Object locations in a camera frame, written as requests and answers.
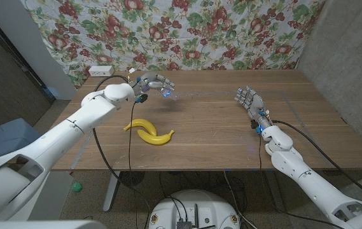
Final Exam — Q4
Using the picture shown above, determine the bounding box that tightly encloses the yellow toy banana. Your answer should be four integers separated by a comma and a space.
123, 118, 158, 137
137, 128, 175, 146

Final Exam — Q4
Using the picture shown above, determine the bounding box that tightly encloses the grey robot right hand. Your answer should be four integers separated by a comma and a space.
234, 85, 274, 132

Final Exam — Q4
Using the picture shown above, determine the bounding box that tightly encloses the clear medicine bottle white cap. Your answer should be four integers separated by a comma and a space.
161, 90, 179, 101

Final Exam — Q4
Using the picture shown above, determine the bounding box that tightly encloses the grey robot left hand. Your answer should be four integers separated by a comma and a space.
129, 72, 176, 98

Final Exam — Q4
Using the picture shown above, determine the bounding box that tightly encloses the black round fan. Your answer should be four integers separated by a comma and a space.
119, 170, 146, 187

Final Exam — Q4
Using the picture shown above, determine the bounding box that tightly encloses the grey tape outline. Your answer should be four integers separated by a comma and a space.
71, 90, 333, 169

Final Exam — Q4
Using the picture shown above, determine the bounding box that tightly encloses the white power strip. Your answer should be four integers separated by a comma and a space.
88, 65, 115, 78

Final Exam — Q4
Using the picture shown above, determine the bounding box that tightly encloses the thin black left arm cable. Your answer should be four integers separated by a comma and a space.
127, 101, 140, 229

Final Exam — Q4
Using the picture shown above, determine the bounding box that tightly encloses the floral fruit print backdrop cloth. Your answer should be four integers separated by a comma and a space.
21, 0, 326, 90

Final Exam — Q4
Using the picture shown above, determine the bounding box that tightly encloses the grey table leg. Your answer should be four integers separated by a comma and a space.
265, 170, 286, 213

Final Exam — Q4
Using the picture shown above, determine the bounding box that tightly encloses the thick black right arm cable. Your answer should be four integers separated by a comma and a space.
272, 120, 362, 206

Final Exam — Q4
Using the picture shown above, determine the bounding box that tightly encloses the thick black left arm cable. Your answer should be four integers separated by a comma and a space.
92, 74, 152, 229

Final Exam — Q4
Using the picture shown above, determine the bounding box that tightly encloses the white robot torso edge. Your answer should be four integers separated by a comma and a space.
0, 219, 107, 229

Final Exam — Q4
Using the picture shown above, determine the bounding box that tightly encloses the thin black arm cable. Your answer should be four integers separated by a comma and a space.
127, 101, 140, 229
257, 133, 347, 229

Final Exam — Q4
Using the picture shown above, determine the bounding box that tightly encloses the white table leg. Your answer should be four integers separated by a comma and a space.
102, 170, 121, 213

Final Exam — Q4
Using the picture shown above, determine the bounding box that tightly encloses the blue-grey plastic bin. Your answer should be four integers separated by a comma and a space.
0, 118, 41, 166

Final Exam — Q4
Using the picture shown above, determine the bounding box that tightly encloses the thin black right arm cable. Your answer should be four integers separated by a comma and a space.
257, 133, 347, 229

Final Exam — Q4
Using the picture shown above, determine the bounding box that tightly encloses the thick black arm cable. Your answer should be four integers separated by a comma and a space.
272, 120, 362, 206
92, 74, 152, 229

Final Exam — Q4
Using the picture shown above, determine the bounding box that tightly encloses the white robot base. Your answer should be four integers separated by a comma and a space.
148, 189, 241, 229

